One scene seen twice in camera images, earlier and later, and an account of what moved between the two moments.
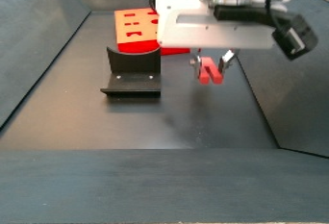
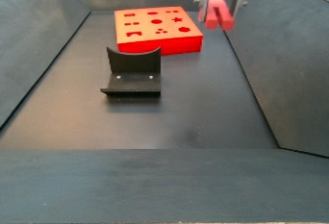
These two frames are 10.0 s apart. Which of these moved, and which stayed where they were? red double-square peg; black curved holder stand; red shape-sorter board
Moved: red double-square peg
Stayed: black curved holder stand; red shape-sorter board
